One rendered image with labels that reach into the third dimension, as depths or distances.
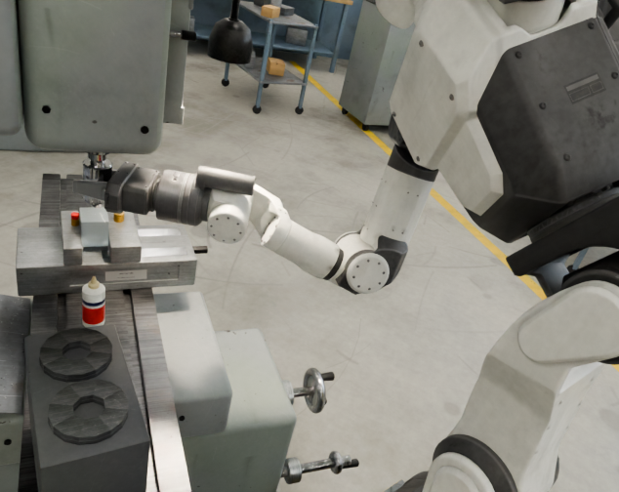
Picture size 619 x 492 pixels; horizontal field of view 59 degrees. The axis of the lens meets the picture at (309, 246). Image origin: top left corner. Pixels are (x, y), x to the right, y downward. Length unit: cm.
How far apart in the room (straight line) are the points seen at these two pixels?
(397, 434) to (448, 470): 147
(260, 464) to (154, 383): 43
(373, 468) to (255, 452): 95
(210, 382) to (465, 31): 80
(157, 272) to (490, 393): 72
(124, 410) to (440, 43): 57
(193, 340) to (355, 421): 122
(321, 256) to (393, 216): 15
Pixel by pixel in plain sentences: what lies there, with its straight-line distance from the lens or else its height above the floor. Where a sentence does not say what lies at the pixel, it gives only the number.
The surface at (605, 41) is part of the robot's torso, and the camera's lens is 74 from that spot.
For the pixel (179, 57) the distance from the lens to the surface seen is 92.
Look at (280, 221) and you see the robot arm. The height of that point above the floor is 122.
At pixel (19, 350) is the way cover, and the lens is 122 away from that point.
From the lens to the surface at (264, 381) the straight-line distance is 134.
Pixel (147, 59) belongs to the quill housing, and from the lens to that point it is 83.
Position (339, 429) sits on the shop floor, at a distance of 228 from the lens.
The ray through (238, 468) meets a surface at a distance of 136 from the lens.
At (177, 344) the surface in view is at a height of 85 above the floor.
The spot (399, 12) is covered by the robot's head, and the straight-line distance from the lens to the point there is 86.
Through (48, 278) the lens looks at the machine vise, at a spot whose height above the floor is 97.
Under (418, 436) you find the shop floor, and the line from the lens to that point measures 238.
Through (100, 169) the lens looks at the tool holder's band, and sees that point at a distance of 97.
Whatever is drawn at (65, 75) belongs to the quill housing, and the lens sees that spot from 83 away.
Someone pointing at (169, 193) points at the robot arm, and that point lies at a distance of 93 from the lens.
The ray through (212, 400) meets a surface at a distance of 114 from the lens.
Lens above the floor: 168
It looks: 31 degrees down
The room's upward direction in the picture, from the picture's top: 14 degrees clockwise
